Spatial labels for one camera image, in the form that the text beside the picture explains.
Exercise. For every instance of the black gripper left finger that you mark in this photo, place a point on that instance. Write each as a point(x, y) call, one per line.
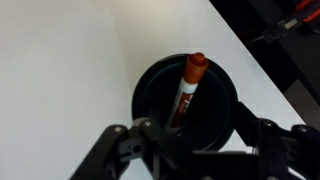
point(110, 150)

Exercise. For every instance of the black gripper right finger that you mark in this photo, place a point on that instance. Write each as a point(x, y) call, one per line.
point(276, 150)

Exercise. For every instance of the dark teal speckled mug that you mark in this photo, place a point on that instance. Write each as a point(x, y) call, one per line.
point(213, 116)

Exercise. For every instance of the red dry erase marker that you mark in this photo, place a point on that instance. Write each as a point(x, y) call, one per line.
point(191, 76)

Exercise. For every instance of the black robot cart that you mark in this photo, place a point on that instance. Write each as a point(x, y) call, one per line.
point(273, 56)

